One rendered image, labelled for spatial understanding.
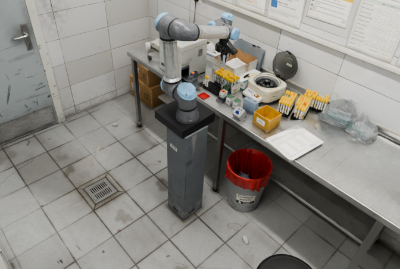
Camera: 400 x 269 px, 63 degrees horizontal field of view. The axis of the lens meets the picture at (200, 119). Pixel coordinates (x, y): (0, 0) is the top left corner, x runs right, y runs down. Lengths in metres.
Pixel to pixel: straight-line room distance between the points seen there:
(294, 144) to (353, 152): 0.36
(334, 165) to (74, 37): 2.62
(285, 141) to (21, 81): 2.41
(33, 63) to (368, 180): 2.86
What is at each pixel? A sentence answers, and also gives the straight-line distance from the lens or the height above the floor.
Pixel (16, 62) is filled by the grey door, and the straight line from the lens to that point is 3.34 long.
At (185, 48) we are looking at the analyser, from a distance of 2.51.
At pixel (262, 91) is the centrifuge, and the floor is 0.98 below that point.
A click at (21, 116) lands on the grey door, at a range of 3.60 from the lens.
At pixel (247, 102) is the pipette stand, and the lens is 2.30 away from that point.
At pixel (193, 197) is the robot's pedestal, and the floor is 0.21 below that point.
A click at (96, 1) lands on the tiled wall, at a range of 3.53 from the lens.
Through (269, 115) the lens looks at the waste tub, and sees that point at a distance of 2.29.
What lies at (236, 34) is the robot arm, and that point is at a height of 1.44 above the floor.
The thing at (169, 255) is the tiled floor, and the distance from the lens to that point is 2.57.
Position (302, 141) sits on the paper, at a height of 0.89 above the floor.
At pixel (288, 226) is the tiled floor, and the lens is 2.84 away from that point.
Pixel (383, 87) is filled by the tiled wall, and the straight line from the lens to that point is 2.39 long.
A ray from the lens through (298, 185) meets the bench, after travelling 2.76.
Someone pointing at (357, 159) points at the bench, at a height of 0.87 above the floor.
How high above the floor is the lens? 2.24
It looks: 38 degrees down
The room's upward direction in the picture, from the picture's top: 3 degrees clockwise
